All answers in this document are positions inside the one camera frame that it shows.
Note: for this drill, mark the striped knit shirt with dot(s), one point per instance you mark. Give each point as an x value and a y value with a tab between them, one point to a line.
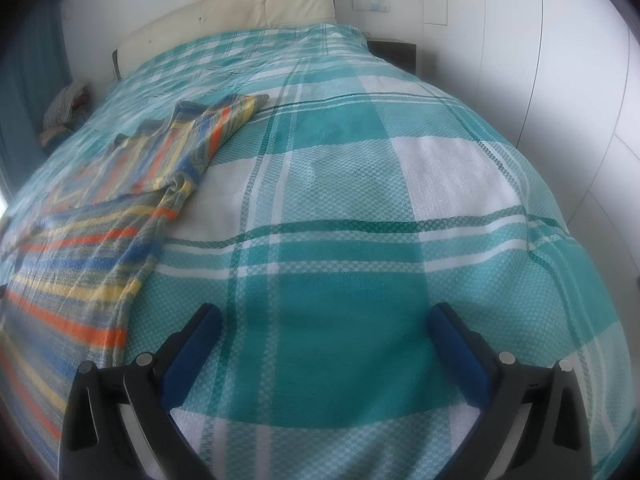
95	240

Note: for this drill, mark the cream padded headboard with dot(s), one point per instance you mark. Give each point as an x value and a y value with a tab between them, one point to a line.
225	20

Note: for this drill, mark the pile of clothes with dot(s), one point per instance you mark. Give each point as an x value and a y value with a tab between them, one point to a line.
65	110

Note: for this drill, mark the blue curtain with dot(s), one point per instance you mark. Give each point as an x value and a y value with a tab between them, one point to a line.
35	75

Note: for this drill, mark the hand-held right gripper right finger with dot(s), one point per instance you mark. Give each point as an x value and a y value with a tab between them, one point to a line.
460	355

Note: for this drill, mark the dark wooden nightstand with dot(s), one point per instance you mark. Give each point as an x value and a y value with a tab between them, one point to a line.
395	54

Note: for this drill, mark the teal plaid blanket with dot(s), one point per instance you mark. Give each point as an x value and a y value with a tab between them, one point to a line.
360	220

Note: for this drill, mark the white wardrobe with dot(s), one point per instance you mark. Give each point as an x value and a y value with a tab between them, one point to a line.
540	60

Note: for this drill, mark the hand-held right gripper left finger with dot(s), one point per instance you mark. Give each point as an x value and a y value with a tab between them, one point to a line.
192	355

